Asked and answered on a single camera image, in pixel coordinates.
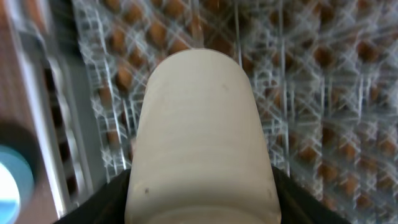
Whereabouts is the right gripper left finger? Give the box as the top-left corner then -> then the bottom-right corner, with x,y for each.
55,169 -> 131,224

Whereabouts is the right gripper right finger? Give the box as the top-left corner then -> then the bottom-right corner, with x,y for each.
272,166 -> 349,224

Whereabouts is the light blue bowl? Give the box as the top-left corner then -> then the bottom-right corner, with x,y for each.
1,145 -> 34,223

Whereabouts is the white cup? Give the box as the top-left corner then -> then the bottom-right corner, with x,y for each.
124,49 -> 282,223

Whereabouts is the grey dishwasher rack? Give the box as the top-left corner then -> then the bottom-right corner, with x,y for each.
1,0 -> 397,223

